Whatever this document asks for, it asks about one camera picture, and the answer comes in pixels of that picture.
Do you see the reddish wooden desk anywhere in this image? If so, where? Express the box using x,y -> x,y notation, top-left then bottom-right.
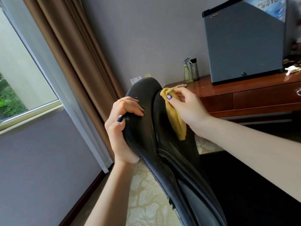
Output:
163,71 -> 301,126

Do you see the person's right hand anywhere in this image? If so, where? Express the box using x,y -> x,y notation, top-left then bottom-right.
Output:
166,87 -> 212,139

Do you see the person's left hand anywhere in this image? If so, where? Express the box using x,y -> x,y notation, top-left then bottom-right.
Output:
105,96 -> 145,164

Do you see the brown curtain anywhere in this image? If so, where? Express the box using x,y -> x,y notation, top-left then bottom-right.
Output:
22,0 -> 126,161

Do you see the white sheer curtain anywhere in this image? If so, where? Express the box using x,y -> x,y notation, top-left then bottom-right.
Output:
0,0 -> 114,174

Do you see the green spray bottle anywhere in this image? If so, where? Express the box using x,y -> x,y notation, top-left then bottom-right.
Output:
184,57 -> 194,84

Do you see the person's right forearm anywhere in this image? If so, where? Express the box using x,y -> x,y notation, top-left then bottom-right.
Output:
195,115 -> 301,203

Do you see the blue white sticker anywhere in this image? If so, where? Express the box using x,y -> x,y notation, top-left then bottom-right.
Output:
243,0 -> 287,22

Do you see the grey metal bottle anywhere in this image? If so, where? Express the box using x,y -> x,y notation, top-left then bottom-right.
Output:
190,58 -> 200,81

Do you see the grey mini fridge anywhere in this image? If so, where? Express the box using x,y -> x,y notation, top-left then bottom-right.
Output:
202,0 -> 291,86

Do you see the black clothing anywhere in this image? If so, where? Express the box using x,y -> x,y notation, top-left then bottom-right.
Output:
200,123 -> 301,226

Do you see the black leather shoe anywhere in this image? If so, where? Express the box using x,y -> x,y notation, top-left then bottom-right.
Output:
122,77 -> 227,226

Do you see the window with metal frame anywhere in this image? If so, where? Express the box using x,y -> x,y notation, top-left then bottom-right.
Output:
0,8 -> 63,132

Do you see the crumpled white tissue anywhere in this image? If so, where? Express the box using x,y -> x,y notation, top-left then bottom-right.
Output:
285,65 -> 301,76

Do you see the person's left forearm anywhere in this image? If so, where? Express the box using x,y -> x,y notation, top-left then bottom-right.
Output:
84,160 -> 140,226

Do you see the yellow cleaning cloth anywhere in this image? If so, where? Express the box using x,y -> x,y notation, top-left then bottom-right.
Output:
160,88 -> 187,141

